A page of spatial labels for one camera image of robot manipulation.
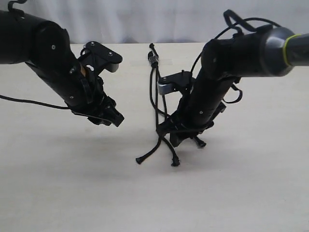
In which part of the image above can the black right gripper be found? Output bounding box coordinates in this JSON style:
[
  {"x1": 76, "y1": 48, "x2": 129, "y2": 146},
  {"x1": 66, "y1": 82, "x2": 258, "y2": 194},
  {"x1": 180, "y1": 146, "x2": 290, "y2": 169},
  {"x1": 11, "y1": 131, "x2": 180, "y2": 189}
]
[{"x1": 157, "y1": 93, "x2": 226, "y2": 147}]

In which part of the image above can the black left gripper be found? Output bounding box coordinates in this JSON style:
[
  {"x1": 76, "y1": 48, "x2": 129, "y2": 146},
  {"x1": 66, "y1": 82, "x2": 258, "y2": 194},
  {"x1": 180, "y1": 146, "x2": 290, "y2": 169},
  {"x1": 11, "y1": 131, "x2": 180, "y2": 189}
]
[{"x1": 72, "y1": 70, "x2": 125, "y2": 127}]

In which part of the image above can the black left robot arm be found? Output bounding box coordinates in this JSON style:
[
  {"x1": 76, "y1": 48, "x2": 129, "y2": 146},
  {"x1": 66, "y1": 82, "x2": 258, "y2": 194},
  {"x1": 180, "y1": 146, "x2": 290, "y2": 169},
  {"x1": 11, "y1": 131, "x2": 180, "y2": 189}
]
[{"x1": 0, "y1": 11, "x2": 124, "y2": 126}]

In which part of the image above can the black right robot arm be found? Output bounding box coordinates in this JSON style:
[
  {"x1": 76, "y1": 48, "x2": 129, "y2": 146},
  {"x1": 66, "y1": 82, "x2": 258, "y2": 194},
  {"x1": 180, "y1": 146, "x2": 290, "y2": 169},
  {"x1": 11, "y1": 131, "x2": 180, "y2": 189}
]
[{"x1": 156, "y1": 27, "x2": 309, "y2": 147}]

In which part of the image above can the white backdrop curtain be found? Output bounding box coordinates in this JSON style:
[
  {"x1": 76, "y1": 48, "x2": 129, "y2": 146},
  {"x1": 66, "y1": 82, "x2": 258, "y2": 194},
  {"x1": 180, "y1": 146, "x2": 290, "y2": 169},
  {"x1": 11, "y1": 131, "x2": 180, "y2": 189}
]
[{"x1": 15, "y1": 0, "x2": 309, "y2": 44}]

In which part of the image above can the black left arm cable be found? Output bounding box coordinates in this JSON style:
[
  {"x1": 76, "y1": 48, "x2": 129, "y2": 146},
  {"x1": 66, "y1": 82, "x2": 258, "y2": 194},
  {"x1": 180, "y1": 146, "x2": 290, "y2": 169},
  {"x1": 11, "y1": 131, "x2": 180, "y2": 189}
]
[{"x1": 0, "y1": 94, "x2": 114, "y2": 121}]

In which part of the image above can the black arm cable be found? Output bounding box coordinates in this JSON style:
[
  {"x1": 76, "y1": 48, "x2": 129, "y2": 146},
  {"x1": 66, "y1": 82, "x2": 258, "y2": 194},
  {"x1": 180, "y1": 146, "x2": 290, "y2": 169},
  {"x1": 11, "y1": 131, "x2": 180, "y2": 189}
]
[
  {"x1": 0, "y1": 94, "x2": 114, "y2": 121},
  {"x1": 190, "y1": 9, "x2": 283, "y2": 104}
]

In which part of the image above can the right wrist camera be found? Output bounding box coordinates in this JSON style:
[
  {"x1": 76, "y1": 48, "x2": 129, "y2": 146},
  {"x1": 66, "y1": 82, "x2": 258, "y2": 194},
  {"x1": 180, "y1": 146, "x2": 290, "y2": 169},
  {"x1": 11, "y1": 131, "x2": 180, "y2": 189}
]
[{"x1": 157, "y1": 70, "x2": 195, "y2": 95}]

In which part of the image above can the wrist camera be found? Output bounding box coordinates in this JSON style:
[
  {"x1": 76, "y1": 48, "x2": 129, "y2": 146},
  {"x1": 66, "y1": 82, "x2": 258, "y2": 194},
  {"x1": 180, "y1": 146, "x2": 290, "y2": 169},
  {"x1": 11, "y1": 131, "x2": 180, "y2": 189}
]
[
  {"x1": 78, "y1": 41, "x2": 123, "y2": 74},
  {"x1": 157, "y1": 70, "x2": 195, "y2": 95}
]

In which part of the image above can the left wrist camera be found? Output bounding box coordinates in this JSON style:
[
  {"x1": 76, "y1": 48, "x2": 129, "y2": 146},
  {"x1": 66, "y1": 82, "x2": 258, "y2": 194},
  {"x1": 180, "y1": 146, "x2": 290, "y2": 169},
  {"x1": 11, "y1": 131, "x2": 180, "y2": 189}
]
[{"x1": 78, "y1": 41, "x2": 123, "y2": 74}]

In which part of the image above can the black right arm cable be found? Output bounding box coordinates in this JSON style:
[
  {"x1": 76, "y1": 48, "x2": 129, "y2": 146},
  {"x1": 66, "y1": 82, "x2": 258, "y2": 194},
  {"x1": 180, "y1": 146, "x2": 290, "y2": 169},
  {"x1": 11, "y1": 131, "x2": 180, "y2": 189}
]
[{"x1": 190, "y1": 9, "x2": 283, "y2": 104}]

